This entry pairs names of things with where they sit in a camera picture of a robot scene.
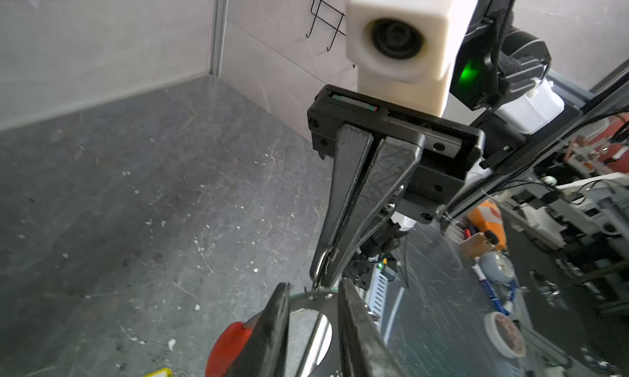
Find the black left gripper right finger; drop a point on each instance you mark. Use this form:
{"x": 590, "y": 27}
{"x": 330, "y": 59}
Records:
{"x": 363, "y": 351}

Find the aluminium frame profiles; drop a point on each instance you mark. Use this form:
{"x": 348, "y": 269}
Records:
{"x": 219, "y": 25}

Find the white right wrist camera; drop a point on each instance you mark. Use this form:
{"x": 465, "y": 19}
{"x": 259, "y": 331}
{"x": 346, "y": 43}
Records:
{"x": 405, "y": 50}

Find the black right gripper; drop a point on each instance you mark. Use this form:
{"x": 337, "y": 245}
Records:
{"x": 370, "y": 176}

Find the black wire hook rack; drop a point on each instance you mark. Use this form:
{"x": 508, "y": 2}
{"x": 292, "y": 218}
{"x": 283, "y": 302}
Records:
{"x": 330, "y": 16}

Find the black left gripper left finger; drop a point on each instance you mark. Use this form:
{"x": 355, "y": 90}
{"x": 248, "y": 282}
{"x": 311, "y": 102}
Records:
{"x": 265, "y": 353}

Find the yellow capped key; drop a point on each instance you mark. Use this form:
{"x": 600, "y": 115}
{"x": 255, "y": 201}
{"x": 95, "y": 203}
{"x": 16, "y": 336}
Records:
{"x": 163, "y": 372}

